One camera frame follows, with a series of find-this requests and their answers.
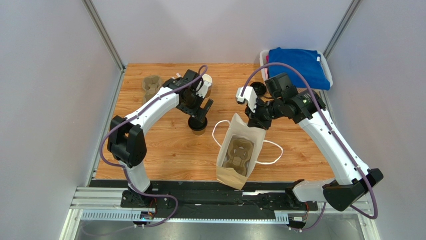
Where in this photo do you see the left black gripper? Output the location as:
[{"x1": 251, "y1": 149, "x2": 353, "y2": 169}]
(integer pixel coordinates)
[{"x1": 177, "y1": 91, "x2": 214, "y2": 123}]

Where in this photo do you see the black plastic cup lid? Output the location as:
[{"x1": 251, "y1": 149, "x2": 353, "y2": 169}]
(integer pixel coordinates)
[{"x1": 188, "y1": 116, "x2": 208, "y2": 132}]

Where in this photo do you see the single paper coffee cup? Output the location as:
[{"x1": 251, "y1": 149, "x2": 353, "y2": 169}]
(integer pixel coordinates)
[{"x1": 191, "y1": 128, "x2": 206, "y2": 136}]

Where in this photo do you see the stack of paper cups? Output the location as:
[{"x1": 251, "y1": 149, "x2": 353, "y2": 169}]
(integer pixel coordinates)
[{"x1": 199, "y1": 74, "x2": 213, "y2": 99}]

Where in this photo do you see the brown paper bag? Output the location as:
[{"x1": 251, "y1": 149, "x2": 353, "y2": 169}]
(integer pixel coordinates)
[{"x1": 212, "y1": 113, "x2": 284, "y2": 190}]

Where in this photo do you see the cardboard cup carrier tray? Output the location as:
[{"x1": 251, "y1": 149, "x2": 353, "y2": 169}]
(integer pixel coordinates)
[{"x1": 142, "y1": 75, "x2": 163, "y2": 105}]

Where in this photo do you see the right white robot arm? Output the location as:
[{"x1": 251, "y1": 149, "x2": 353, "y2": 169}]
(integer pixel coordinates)
[{"x1": 236, "y1": 73, "x2": 384, "y2": 212}]

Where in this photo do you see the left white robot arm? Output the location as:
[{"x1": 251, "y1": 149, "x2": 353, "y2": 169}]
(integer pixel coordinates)
[{"x1": 102, "y1": 65, "x2": 214, "y2": 203}]

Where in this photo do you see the stack of black lids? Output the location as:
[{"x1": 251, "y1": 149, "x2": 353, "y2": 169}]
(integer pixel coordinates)
[{"x1": 250, "y1": 82, "x2": 267, "y2": 98}]

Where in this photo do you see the white plastic basket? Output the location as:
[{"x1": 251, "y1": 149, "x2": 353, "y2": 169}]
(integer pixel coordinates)
[{"x1": 259, "y1": 49, "x2": 334, "y2": 91}]

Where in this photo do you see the blue folded towel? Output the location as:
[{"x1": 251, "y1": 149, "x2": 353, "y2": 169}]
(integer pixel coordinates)
[{"x1": 267, "y1": 47, "x2": 332, "y2": 91}]

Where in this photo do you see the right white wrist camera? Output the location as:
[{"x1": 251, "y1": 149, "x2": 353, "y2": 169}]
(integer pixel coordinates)
[{"x1": 235, "y1": 86, "x2": 258, "y2": 113}]

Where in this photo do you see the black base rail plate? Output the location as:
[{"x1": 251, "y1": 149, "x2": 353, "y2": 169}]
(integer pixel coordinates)
[{"x1": 89, "y1": 180, "x2": 324, "y2": 221}]

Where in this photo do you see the white slotted cable duct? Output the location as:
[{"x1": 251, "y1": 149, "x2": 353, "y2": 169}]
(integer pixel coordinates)
[{"x1": 75, "y1": 208, "x2": 290, "y2": 225}]

